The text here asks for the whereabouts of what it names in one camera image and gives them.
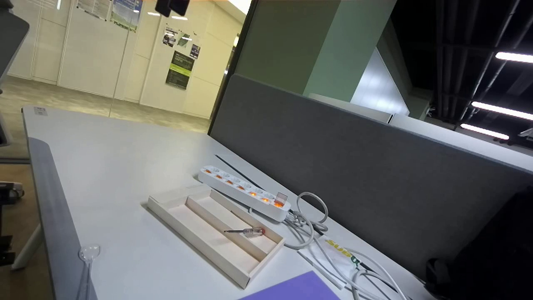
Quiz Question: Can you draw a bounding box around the grey desk partition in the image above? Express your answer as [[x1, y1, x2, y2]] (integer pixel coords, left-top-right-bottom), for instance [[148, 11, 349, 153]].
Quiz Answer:
[[208, 73, 533, 289]]

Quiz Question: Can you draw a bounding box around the purple folder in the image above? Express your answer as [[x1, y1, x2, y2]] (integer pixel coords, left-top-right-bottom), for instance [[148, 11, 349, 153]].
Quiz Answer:
[[238, 270, 343, 300]]

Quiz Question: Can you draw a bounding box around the white power strip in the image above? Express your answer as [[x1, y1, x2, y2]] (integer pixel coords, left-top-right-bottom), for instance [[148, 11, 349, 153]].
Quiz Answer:
[[198, 165, 291, 223]]

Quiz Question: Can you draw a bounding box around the clear plastic spoon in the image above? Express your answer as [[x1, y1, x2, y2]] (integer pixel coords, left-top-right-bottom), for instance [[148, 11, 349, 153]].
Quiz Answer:
[[76, 244, 102, 300]]

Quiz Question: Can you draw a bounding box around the white printed paper sachet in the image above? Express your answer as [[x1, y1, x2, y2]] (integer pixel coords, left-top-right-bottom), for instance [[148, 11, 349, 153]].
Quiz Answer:
[[297, 235, 364, 289]]

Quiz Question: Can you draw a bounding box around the small clear-handled screwdriver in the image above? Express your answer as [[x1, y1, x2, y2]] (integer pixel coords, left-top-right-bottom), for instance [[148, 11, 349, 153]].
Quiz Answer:
[[223, 227, 266, 238]]

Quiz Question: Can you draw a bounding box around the white cable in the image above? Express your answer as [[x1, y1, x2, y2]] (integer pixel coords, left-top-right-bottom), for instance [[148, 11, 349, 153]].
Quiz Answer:
[[283, 191, 409, 300]]

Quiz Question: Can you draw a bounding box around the white cardboard tray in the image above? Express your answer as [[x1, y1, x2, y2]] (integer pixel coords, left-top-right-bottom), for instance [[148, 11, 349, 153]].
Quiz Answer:
[[146, 185, 286, 289]]

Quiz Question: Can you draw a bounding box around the cluster of wall posters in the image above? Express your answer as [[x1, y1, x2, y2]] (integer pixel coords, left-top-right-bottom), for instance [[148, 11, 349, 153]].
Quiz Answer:
[[162, 27, 202, 90]]

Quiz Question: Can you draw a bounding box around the ceiling strip light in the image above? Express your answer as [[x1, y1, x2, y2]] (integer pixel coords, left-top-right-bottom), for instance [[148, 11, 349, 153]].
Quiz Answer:
[[471, 101, 533, 122], [459, 123, 510, 140], [495, 51, 533, 64]]

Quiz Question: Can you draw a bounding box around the row of wall posters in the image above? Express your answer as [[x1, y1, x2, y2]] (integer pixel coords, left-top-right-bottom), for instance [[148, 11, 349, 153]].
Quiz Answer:
[[76, 0, 143, 33]]

